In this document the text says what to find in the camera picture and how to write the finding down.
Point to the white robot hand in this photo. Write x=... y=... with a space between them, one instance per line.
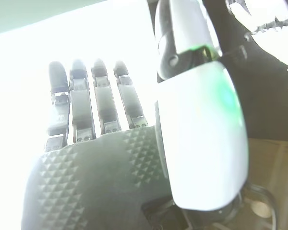
x=98 y=179

